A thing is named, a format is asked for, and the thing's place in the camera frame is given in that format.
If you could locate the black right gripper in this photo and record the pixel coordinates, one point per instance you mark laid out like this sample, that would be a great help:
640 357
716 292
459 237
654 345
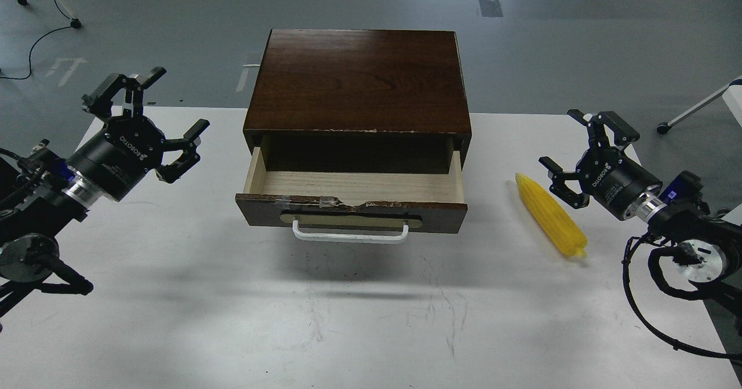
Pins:
608 175

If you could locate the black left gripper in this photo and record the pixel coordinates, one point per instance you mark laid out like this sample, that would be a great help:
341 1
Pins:
118 157

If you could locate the yellow corn cob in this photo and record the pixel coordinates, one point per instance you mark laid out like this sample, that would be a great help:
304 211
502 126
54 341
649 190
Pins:
558 226

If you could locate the wooden drawer with white handle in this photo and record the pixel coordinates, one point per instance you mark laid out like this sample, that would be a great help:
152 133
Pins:
372 183

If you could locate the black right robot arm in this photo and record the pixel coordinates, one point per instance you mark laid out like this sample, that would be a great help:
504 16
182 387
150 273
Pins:
692 251

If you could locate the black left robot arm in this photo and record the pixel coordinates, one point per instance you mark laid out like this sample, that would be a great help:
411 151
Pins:
43 192

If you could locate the dark wooden drawer cabinet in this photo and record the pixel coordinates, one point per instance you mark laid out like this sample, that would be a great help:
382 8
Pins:
360 81

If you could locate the white caster leg right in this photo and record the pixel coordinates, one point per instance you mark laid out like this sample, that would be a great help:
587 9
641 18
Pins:
731 95

